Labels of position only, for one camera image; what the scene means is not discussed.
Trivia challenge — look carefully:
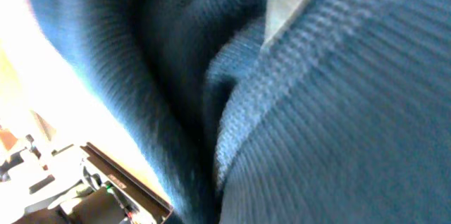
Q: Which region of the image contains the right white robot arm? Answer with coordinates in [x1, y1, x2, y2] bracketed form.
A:
[1, 135, 129, 223]

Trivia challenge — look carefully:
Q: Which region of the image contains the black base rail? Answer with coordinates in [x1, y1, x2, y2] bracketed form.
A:
[80, 142, 173, 224]

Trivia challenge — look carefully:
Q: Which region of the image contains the blue polo shirt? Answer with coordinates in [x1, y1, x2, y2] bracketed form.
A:
[30, 0, 450, 223]

